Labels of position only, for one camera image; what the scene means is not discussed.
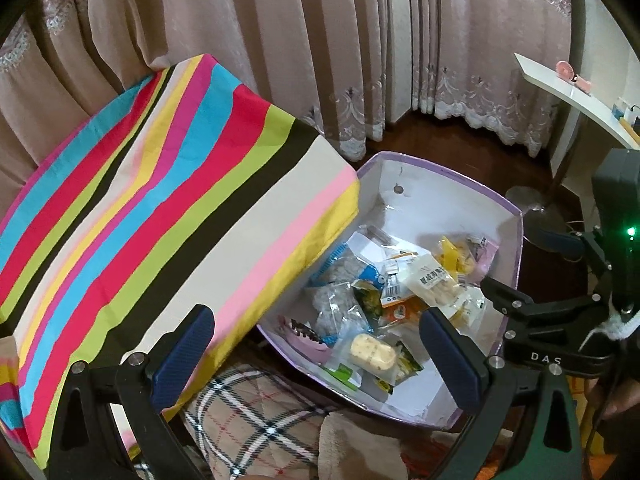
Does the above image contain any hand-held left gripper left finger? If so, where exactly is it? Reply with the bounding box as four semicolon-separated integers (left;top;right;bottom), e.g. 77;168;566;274
47;304;216;480

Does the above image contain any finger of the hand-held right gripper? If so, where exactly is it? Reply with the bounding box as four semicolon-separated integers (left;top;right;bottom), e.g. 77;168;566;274
537;229;613;273
481;276;606;333

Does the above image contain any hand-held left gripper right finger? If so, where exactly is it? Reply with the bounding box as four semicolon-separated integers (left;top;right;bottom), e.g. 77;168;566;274
421;306;583;480

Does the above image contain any pile of assorted snack packets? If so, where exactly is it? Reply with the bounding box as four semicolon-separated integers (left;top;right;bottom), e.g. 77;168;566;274
305;227;501;393

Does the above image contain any white box with purple rim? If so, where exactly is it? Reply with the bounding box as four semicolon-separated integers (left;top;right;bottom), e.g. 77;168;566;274
257;151;525;431

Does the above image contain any round metal stand base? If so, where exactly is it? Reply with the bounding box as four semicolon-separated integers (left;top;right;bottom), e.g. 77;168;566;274
505;185;566;217

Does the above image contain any beige plaid cloth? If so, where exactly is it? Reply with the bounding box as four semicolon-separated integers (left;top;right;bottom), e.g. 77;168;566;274
127;365;351;480

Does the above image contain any white curved shelf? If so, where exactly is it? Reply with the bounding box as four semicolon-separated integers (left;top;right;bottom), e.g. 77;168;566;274
514;52;640;150

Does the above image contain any beige fluffy towel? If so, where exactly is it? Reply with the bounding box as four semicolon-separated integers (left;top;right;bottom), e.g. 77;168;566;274
317;410;406;480

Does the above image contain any small pink fan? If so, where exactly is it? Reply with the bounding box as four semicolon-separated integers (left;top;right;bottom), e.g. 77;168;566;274
556;60;593;97

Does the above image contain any striped colourful cloth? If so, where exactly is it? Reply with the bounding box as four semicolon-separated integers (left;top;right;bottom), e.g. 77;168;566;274
0;54;361;461

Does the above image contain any pink embroidered curtain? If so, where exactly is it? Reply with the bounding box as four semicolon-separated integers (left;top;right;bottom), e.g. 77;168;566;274
0;0;573;201

